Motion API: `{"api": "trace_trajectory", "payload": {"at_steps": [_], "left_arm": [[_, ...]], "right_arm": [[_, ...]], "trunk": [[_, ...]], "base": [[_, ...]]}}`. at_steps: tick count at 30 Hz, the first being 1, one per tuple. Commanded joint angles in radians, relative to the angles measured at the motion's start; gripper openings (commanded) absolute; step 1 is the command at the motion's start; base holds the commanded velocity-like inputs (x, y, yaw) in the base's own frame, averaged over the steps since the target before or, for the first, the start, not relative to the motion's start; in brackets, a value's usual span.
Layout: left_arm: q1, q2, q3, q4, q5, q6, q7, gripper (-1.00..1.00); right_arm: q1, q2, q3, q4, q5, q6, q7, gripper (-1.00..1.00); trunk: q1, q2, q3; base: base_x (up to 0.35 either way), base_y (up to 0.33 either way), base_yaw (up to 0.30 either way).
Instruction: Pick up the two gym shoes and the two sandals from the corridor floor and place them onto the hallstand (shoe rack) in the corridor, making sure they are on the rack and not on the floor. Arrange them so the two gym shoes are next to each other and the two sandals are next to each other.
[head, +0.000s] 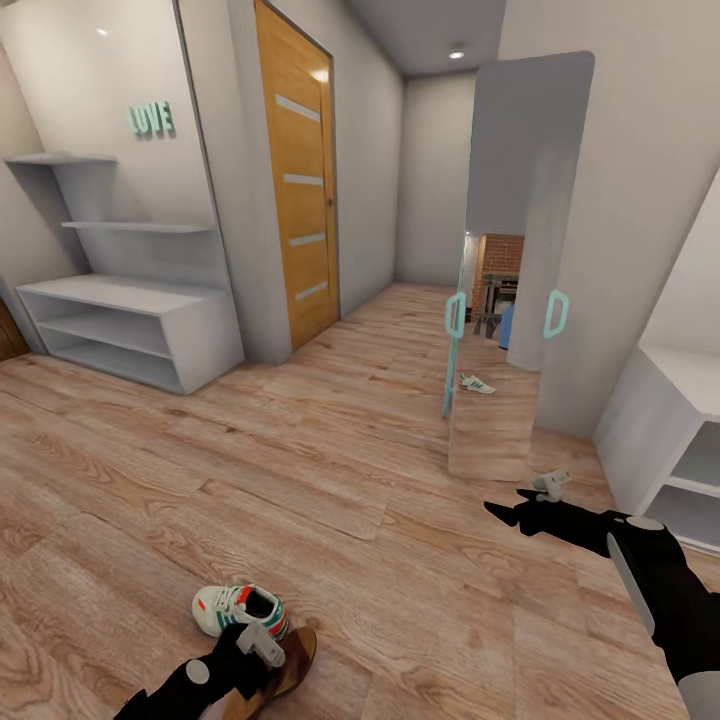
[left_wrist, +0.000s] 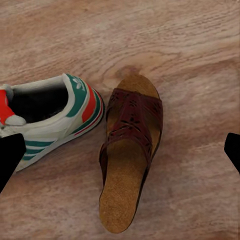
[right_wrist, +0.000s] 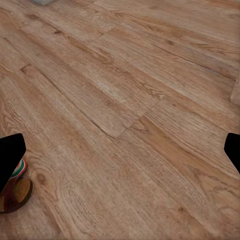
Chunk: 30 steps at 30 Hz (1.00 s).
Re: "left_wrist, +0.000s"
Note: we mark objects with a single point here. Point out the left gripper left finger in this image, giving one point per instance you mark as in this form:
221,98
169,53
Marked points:
12,149

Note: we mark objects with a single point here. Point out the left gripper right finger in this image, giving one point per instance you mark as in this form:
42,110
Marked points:
232,149

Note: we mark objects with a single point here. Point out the gym shoe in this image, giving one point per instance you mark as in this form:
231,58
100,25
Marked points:
48,113

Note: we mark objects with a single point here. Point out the sandal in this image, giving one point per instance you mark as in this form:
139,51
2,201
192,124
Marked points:
134,125

